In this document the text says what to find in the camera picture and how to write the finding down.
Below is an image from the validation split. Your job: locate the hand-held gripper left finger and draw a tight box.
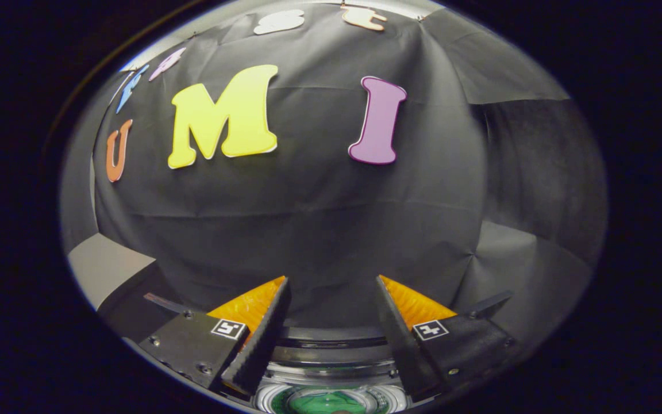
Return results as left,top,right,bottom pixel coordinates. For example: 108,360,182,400
138,276,292,397

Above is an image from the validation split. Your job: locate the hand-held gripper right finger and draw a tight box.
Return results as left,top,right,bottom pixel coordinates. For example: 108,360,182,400
375,275,518,403

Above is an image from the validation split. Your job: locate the dark washing machine lid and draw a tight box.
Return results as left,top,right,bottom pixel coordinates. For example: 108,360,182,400
144,290,514,369

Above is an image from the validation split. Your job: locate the dark grey washing machine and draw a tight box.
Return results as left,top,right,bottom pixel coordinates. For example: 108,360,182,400
251,356,419,414

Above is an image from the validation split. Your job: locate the green polo shirt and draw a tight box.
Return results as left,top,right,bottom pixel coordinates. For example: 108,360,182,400
276,386,389,414

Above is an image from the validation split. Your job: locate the grey cabinet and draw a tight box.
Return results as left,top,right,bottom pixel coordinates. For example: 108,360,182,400
67,233,194,346

